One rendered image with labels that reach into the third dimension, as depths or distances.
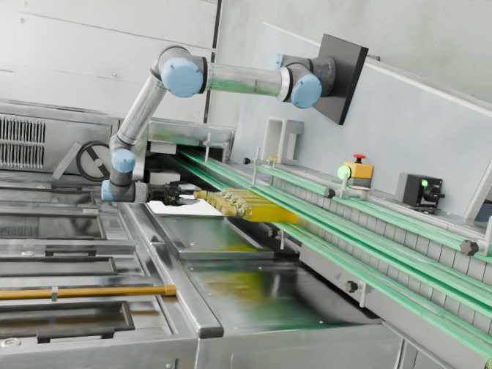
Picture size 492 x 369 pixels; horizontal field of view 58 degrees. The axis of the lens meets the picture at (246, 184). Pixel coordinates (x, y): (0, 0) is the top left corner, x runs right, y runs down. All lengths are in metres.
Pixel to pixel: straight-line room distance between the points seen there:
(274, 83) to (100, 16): 3.94
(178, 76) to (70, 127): 1.20
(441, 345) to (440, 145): 0.51
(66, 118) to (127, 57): 2.88
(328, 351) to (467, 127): 0.67
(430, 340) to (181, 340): 0.57
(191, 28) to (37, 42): 1.65
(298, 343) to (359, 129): 0.77
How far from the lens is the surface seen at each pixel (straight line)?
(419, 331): 1.18
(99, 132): 2.48
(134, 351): 0.98
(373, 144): 1.50
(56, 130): 2.47
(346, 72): 1.64
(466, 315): 1.08
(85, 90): 5.20
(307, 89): 1.51
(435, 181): 1.26
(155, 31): 5.34
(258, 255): 1.53
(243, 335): 1.04
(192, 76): 1.37
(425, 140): 1.34
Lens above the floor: 1.70
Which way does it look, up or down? 24 degrees down
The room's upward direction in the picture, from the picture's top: 86 degrees counter-clockwise
